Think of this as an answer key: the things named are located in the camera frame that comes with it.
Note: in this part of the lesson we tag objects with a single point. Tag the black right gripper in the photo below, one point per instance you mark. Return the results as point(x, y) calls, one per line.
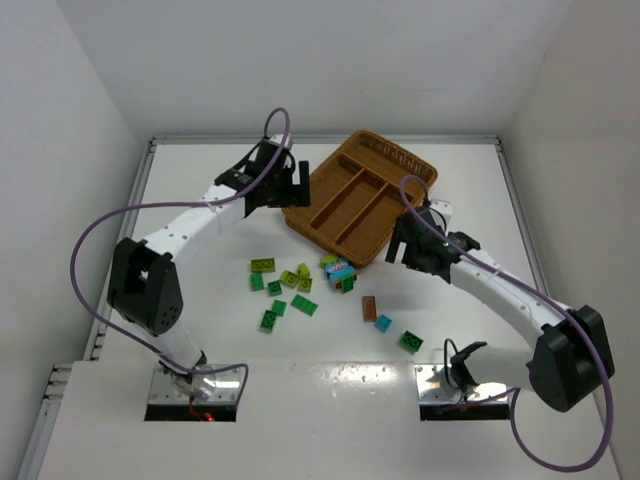
point(409, 245)

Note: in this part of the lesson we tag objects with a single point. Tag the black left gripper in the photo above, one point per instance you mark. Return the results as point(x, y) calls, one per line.
point(282, 190)

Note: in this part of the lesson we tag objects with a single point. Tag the green 2x4 plate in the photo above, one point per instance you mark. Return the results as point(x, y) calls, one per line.
point(347, 283)

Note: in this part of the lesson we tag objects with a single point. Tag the teal frog picture lego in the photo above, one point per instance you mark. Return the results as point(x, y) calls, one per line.
point(333, 262)

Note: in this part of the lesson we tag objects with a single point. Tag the small teal square lego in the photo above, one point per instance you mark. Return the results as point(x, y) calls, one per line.
point(383, 323)

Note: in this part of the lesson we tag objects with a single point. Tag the small lime lego top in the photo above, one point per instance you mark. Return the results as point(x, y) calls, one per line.
point(303, 270)

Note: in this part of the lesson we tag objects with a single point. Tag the teal 2x4 lego brick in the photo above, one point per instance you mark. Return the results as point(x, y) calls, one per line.
point(335, 277)

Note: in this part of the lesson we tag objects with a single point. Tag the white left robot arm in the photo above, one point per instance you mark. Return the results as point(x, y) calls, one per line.
point(144, 287)

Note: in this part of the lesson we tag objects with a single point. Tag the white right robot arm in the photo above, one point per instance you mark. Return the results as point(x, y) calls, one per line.
point(568, 353)

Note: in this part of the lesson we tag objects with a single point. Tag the brown wicker divided basket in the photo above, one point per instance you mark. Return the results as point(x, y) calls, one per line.
point(355, 197)

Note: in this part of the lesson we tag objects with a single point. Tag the brown flat lego plate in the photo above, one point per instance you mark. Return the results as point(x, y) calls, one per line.
point(369, 310)

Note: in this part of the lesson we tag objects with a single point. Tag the green lego near right base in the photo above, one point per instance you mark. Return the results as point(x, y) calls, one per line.
point(410, 342)

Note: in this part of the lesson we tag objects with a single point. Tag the lime green 2x4 lego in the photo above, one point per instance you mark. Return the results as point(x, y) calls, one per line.
point(263, 265)

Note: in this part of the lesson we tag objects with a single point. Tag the lime square lego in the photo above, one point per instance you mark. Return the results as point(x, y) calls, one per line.
point(305, 284)

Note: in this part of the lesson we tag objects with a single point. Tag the lime lego tilted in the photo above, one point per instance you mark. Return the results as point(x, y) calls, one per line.
point(290, 278)

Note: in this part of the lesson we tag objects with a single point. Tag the green 2x4 flat lego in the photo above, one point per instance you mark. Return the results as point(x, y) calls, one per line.
point(304, 305)

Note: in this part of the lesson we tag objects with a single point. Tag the green square lego left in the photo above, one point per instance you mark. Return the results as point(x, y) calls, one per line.
point(256, 280)

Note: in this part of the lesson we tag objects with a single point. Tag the green square lego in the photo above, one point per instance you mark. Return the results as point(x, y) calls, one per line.
point(279, 307)
point(256, 280)

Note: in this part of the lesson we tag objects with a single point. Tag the small green lego middle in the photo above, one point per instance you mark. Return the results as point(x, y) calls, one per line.
point(274, 288)

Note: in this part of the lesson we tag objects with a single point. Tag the green square lego lower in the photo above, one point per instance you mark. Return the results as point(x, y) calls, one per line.
point(279, 307)

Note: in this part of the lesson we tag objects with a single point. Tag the green lego upside down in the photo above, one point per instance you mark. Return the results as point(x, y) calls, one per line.
point(268, 321)

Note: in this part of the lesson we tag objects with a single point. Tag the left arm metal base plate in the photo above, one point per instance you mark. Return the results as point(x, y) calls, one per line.
point(220, 389)

